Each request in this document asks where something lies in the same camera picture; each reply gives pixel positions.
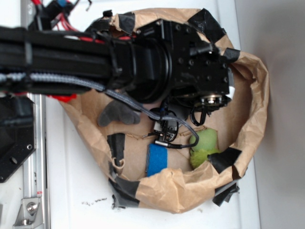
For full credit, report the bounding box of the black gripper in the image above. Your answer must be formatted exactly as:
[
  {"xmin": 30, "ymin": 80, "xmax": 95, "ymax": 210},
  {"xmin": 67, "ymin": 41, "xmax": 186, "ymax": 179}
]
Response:
[{"xmin": 135, "ymin": 20, "xmax": 234, "ymax": 112}]

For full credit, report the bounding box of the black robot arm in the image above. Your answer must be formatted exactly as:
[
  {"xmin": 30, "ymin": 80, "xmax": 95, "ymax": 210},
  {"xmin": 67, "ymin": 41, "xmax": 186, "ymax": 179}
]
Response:
[{"xmin": 0, "ymin": 18, "xmax": 235, "ymax": 111}]

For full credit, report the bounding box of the green plush toy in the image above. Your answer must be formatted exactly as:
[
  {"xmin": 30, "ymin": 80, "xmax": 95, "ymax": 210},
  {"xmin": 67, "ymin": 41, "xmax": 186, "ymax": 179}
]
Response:
[{"xmin": 190, "ymin": 128, "xmax": 220, "ymax": 169}]

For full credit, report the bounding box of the brown paper bag bin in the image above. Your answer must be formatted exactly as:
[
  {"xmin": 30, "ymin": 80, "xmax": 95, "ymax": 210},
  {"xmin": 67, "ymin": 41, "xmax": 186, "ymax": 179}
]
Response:
[{"xmin": 61, "ymin": 8, "xmax": 269, "ymax": 213}]

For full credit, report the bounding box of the grey plush bunny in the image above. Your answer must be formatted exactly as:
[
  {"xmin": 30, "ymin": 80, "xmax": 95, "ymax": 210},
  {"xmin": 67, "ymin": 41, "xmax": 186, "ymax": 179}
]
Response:
[{"xmin": 97, "ymin": 100, "xmax": 140, "ymax": 127}]

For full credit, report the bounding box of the blue sponge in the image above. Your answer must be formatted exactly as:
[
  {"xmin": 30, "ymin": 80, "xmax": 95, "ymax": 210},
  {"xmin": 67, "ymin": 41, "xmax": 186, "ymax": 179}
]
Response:
[{"xmin": 146, "ymin": 144, "xmax": 168, "ymax": 177}]

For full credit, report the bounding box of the grey braided cable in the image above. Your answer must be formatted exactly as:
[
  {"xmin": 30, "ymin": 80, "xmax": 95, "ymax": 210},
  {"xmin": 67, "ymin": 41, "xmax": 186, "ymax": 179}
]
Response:
[{"xmin": 0, "ymin": 73, "xmax": 200, "ymax": 150}]

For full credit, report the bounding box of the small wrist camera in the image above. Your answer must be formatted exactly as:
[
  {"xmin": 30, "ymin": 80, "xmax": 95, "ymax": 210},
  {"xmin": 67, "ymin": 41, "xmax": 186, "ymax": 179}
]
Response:
[{"xmin": 153, "ymin": 120, "xmax": 179, "ymax": 148}]

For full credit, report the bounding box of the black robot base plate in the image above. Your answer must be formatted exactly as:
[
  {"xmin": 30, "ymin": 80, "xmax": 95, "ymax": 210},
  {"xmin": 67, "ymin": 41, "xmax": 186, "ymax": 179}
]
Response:
[{"xmin": 0, "ymin": 96, "xmax": 35, "ymax": 183}]

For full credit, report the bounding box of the aluminium rail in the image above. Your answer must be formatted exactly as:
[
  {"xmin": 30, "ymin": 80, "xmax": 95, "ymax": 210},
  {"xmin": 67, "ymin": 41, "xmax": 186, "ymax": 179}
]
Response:
[{"xmin": 20, "ymin": 0, "xmax": 50, "ymax": 229}]

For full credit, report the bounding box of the metal corner bracket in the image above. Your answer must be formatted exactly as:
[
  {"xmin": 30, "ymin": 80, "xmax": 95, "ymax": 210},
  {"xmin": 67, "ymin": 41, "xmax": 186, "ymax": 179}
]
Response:
[{"xmin": 12, "ymin": 197, "xmax": 43, "ymax": 229}]

